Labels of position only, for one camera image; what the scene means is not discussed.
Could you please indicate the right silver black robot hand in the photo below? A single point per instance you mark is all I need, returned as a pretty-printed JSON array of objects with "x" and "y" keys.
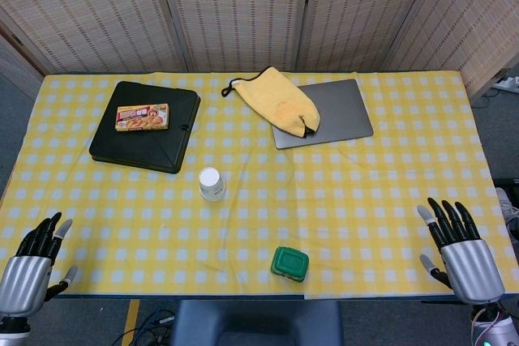
[{"x": 472, "y": 269}]

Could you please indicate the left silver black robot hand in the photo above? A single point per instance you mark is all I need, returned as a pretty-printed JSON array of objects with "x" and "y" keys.
[{"x": 22, "y": 281}]

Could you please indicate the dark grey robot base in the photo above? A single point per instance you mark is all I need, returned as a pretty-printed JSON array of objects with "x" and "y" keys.
[{"x": 255, "y": 323}]

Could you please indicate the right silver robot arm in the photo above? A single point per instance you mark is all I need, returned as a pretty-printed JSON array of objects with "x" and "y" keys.
[{"x": 500, "y": 327}]

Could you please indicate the yellow floor tape strip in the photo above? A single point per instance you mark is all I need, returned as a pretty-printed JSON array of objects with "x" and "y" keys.
[{"x": 130, "y": 321}]

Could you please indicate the yellow white checked tablecloth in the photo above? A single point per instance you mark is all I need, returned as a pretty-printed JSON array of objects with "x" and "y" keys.
[{"x": 324, "y": 200}]

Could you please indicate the black square tray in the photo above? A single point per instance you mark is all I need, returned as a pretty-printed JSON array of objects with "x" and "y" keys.
[{"x": 134, "y": 145}]

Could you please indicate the green lidded container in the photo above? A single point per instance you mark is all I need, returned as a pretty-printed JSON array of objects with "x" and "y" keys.
[{"x": 290, "y": 263}]

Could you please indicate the white power strip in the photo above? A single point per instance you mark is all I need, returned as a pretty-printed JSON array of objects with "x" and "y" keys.
[{"x": 509, "y": 84}]

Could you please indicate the grey closed laptop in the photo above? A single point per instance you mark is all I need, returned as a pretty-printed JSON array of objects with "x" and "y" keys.
[{"x": 344, "y": 111}]

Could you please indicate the orange curry roux box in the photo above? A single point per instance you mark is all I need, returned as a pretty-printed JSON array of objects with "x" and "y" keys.
[{"x": 142, "y": 117}]

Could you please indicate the woven folding screen panel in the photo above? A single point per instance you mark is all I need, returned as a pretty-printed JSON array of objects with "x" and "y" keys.
[
  {"x": 357, "y": 9},
  {"x": 235, "y": 9},
  {"x": 93, "y": 14},
  {"x": 16, "y": 66},
  {"x": 478, "y": 26}
]

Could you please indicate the yellow cloth pouch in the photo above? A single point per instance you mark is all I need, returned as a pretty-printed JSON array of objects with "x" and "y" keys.
[{"x": 280, "y": 99}]

